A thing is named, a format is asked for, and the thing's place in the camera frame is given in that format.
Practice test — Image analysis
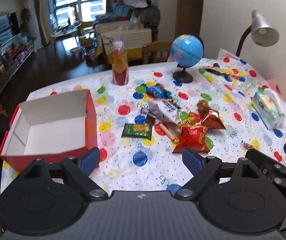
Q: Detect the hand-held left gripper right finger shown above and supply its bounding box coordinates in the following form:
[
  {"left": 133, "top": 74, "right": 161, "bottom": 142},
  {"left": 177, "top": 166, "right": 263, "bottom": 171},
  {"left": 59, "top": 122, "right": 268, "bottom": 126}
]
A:
[{"left": 176, "top": 147, "right": 265, "bottom": 201}]

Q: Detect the large red snack packet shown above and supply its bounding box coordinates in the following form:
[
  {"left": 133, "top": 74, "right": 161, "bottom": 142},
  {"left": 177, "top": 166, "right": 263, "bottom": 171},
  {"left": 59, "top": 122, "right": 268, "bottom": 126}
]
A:
[{"left": 172, "top": 114, "right": 212, "bottom": 154}]

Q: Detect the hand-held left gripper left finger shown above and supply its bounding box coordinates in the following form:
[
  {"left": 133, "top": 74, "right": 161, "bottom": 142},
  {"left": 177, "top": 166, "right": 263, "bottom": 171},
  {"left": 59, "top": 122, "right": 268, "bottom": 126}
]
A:
[{"left": 20, "top": 147, "right": 108, "bottom": 201}]

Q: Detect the wooden chair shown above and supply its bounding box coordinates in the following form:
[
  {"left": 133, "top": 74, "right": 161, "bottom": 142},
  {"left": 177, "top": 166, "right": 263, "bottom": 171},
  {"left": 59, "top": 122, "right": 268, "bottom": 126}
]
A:
[{"left": 142, "top": 41, "right": 175, "bottom": 64}]

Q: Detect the silver desk lamp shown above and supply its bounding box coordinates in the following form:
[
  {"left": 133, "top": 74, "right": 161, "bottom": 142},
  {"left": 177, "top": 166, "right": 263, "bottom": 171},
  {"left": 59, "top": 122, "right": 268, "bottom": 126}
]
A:
[{"left": 235, "top": 9, "right": 280, "bottom": 57}]

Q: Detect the blue snack packet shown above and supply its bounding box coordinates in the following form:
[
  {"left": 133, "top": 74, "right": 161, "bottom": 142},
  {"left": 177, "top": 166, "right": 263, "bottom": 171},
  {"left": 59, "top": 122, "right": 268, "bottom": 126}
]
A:
[{"left": 145, "top": 84, "right": 172, "bottom": 98}]

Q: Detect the white snack packet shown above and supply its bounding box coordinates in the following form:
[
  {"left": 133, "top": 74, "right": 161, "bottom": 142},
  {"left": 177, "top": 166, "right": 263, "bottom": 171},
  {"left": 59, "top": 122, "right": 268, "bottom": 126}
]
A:
[{"left": 147, "top": 98, "right": 182, "bottom": 124}]

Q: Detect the red cardboard box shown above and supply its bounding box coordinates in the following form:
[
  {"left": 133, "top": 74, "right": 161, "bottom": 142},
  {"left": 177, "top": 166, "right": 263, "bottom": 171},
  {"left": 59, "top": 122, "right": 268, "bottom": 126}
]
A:
[{"left": 0, "top": 89, "right": 100, "bottom": 173}]

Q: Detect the dark yellow snack packet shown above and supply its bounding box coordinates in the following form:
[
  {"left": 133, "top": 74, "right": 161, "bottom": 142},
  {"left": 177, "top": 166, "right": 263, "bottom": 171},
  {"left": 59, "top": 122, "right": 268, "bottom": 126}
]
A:
[{"left": 200, "top": 64, "right": 233, "bottom": 76}]

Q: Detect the orange juice bottle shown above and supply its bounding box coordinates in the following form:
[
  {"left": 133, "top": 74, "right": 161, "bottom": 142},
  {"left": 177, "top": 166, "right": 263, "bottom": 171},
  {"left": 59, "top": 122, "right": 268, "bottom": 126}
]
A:
[{"left": 111, "top": 40, "right": 130, "bottom": 86}]

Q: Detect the wooden stick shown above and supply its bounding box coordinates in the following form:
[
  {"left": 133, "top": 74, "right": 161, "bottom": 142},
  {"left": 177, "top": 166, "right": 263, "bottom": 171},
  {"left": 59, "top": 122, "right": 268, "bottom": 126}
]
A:
[{"left": 159, "top": 123, "right": 179, "bottom": 144}]

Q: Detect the brown triangular snack packet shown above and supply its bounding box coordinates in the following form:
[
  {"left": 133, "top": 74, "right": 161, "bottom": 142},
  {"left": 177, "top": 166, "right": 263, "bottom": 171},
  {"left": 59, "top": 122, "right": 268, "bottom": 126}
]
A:
[{"left": 198, "top": 106, "right": 226, "bottom": 130}]

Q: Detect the small blue globe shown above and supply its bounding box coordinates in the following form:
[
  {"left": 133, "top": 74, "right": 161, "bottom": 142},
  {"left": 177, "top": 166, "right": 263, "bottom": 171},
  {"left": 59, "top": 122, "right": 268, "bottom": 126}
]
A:
[{"left": 171, "top": 34, "right": 205, "bottom": 83}]

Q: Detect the coffee table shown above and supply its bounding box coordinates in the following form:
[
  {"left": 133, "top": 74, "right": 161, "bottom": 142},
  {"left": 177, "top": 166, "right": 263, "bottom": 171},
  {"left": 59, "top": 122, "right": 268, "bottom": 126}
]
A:
[{"left": 51, "top": 25, "right": 82, "bottom": 39}]

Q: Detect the balloon print tablecloth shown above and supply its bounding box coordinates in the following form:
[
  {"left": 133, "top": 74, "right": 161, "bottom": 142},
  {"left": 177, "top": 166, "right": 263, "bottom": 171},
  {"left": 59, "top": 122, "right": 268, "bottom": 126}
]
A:
[{"left": 0, "top": 49, "right": 286, "bottom": 195}]

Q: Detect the television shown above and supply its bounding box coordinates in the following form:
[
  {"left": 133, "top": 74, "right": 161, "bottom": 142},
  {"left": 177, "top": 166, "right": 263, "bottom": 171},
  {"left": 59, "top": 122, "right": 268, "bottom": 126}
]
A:
[{"left": 0, "top": 12, "right": 21, "bottom": 46}]

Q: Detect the green snack packet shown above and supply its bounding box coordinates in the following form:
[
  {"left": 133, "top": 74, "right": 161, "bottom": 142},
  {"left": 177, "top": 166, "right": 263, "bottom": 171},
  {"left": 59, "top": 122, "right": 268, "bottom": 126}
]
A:
[{"left": 121, "top": 123, "right": 153, "bottom": 140}]

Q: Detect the sofa with yellow white cover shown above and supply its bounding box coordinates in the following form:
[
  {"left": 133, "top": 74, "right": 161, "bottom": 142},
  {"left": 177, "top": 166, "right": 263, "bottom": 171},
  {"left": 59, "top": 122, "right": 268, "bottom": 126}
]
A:
[{"left": 95, "top": 21, "right": 158, "bottom": 60}]

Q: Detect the small round stool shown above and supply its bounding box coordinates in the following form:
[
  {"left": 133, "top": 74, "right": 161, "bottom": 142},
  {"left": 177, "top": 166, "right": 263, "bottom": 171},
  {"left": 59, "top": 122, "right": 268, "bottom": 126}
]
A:
[{"left": 70, "top": 45, "right": 85, "bottom": 55}]

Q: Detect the tissue pack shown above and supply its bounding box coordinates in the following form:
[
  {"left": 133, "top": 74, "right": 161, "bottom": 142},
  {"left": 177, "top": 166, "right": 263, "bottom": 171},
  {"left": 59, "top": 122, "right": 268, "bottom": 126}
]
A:
[{"left": 251, "top": 88, "right": 286, "bottom": 130}]

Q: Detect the low media cabinet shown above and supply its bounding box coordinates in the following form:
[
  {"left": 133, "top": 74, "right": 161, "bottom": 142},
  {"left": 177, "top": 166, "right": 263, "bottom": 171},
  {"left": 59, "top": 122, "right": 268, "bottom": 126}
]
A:
[{"left": 0, "top": 39, "right": 37, "bottom": 98}]

